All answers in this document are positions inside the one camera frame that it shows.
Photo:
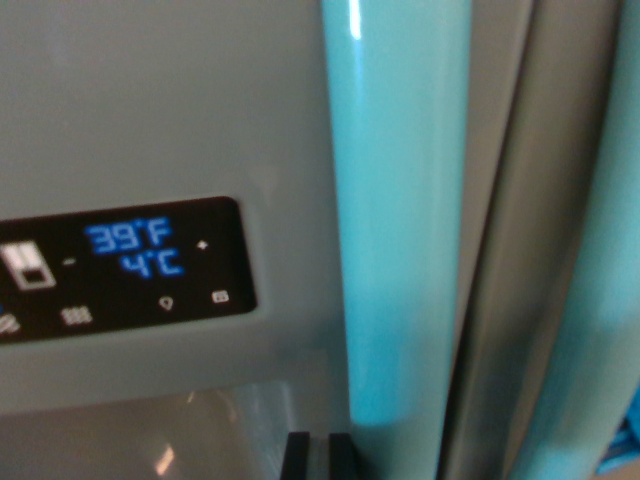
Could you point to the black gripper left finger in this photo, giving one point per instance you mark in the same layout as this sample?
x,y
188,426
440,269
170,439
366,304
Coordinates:
x,y
297,457

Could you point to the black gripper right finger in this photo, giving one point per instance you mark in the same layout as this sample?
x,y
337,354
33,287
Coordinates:
x,y
342,457

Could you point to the grey toy refrigerator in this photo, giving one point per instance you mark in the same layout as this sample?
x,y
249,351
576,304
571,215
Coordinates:
x,y
150,100

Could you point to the plain grey fridge door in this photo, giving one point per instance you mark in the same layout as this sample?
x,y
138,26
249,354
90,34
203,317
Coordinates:
x,y
550,150

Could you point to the black temperature display panel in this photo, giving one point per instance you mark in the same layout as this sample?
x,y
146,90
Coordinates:
x,y
125,270

